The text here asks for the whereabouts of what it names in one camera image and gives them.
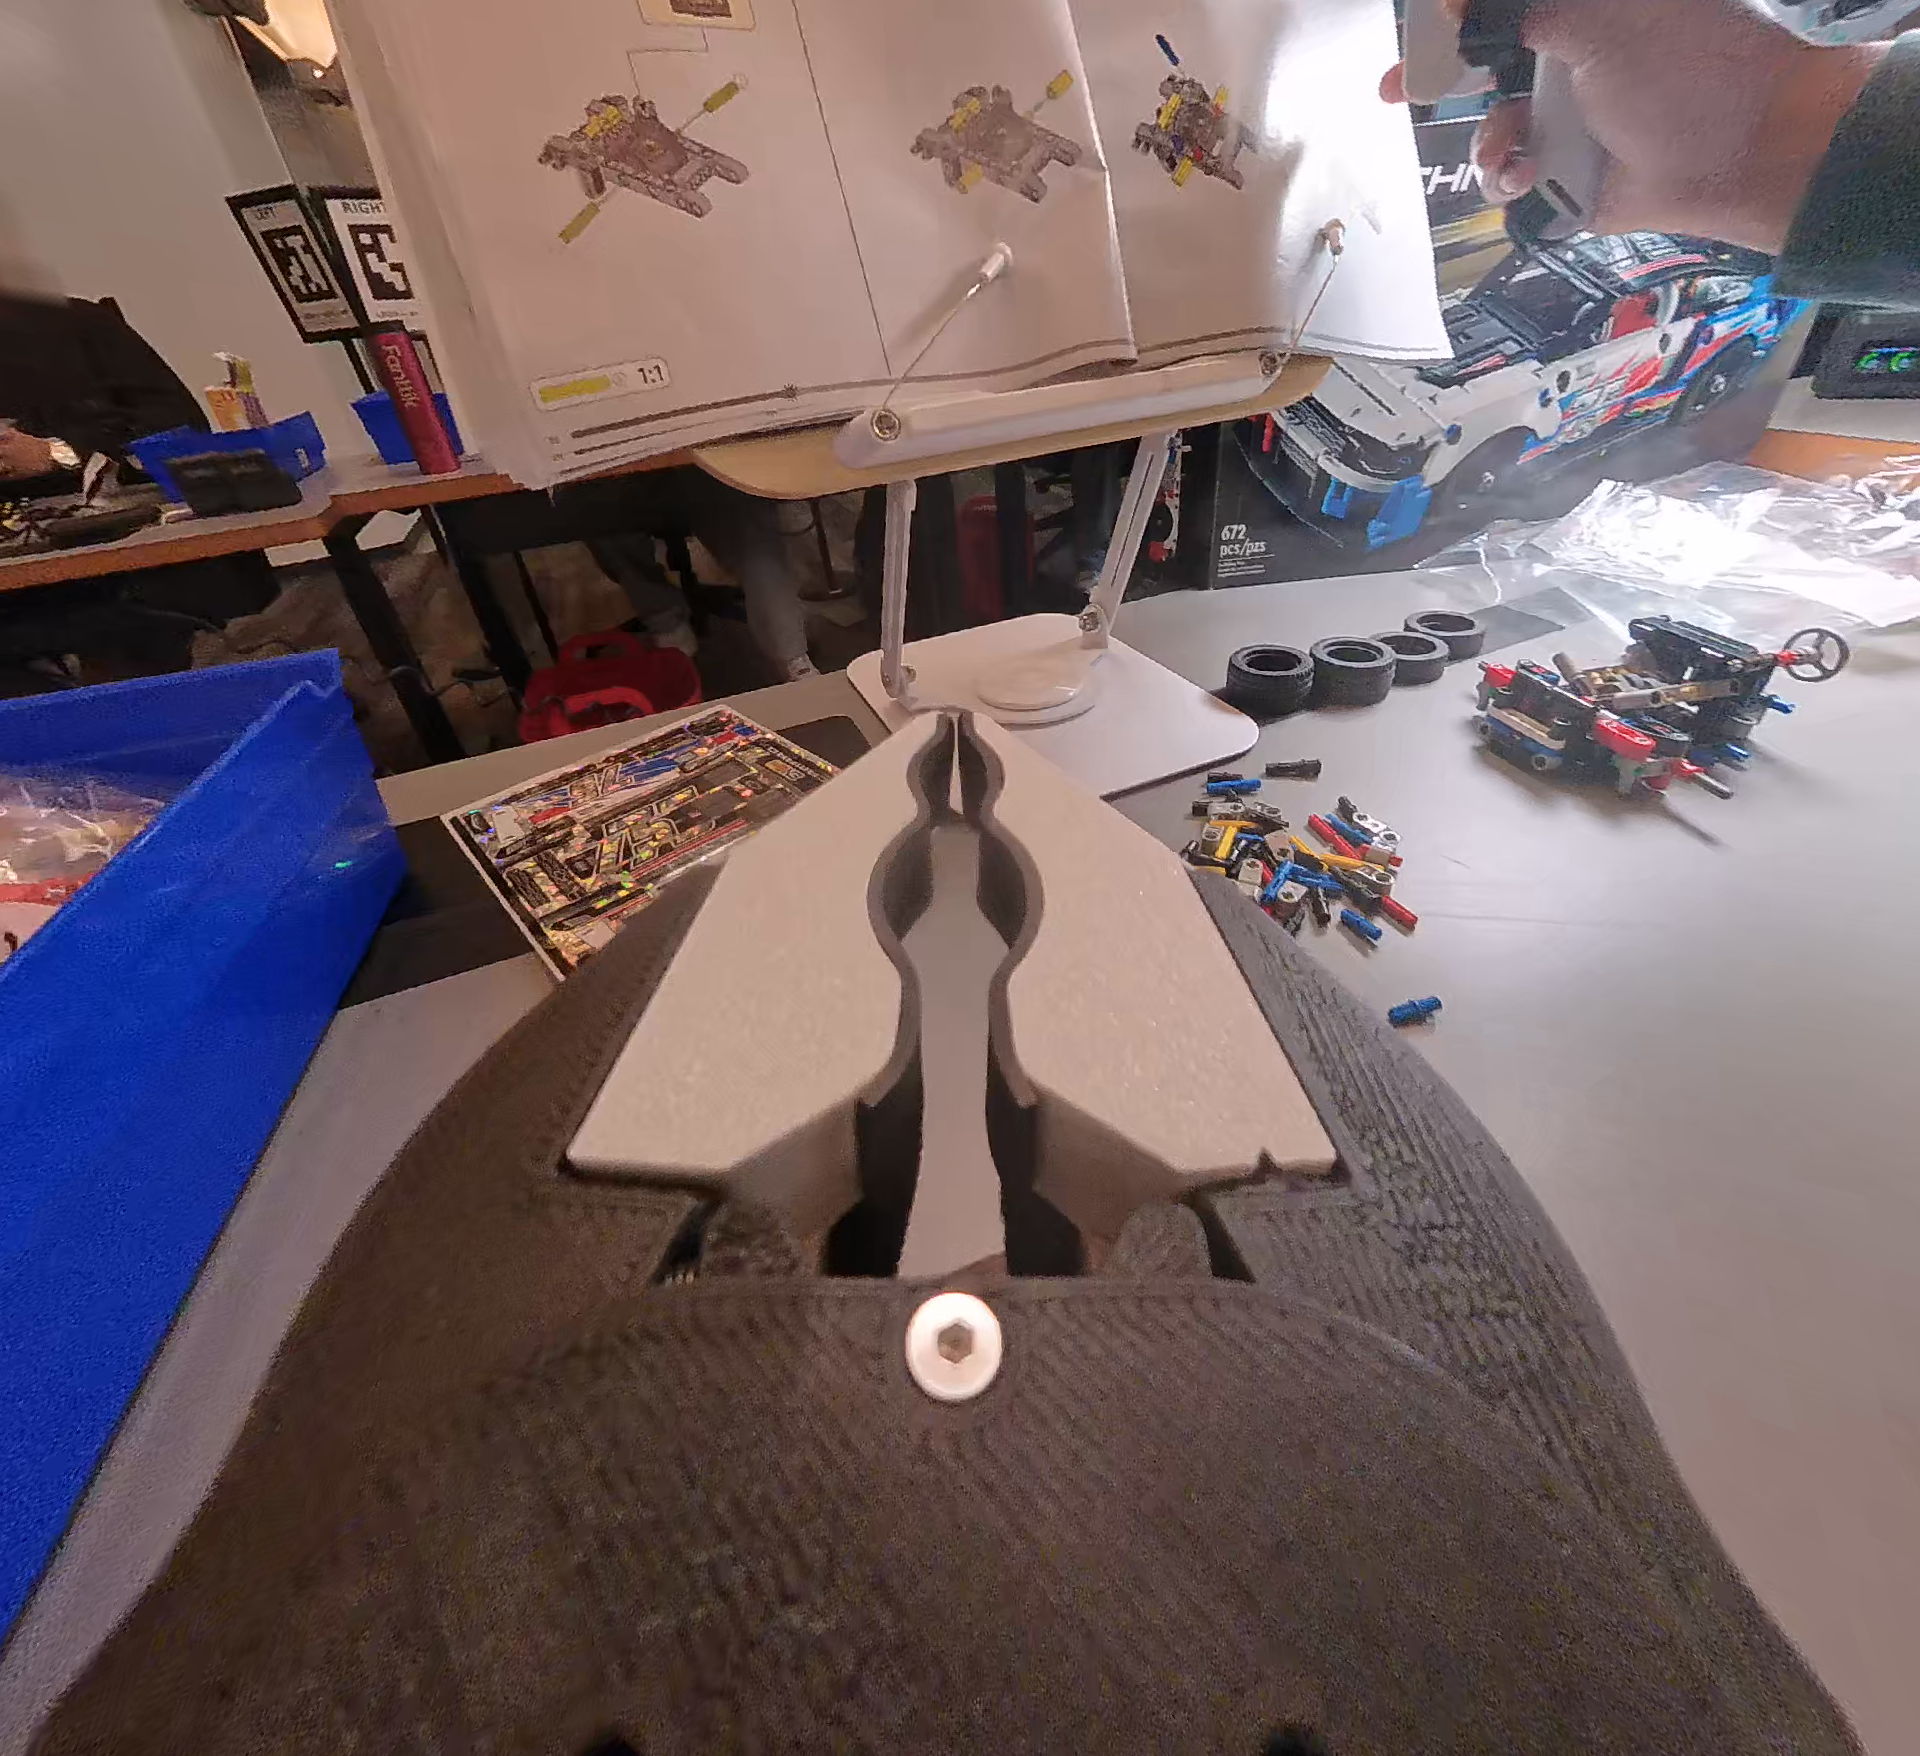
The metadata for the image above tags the white book stand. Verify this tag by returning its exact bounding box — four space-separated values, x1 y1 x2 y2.
693 224 1347 802

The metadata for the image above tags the lego set box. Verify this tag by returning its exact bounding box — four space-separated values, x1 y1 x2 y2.
1206 97 1822 590

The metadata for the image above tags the person's right hand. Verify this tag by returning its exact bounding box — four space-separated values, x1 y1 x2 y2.
1516 0 1885 261

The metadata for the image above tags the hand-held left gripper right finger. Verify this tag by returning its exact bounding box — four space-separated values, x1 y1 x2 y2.
961 710 1341 1243

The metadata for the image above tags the pile of blue yellow pins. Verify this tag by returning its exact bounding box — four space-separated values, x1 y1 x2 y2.
1181 757 1422 950

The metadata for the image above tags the blue storage bin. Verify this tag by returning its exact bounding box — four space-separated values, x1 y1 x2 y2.
0 651 411 1645

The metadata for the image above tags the person's right forearm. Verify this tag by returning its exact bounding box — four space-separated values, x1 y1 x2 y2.
1774 30 1920 316

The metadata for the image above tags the small blue bin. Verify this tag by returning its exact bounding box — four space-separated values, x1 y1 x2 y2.
127 410 327 509
352 387 452 470

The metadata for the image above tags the lego instruction booklet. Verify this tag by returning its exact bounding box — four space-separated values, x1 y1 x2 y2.
442 705 842 978
274 0 1456 494

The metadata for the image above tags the flat black device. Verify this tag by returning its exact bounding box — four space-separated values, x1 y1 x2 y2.
164 449 304 513

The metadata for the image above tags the black white marker tag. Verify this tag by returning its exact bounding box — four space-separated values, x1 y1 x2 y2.
224 185 352 345
310 185 435 330

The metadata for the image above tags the wooden workbench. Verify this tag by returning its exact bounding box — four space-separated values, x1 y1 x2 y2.
1745 402 1920 483

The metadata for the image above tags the black lego car chassis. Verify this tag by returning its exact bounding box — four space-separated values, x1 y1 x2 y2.
1473 616 1852 802

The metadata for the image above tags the wooden side table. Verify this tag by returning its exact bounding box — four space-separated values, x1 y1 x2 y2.
0 443 706 767

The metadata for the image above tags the red storage bin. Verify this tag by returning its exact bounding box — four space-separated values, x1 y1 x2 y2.
515 630 706 748

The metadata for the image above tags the maroon cylinder can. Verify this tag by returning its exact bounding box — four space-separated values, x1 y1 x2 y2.
382 330 464 477

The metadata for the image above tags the clear plastic bag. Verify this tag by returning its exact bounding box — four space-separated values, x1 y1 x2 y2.
1411 456 1920 633

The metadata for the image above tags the clear bag of lego parts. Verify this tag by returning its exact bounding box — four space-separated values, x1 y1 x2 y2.
0 767 170 958

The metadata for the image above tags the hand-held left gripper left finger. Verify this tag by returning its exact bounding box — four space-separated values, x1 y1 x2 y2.
565 710 961 1238

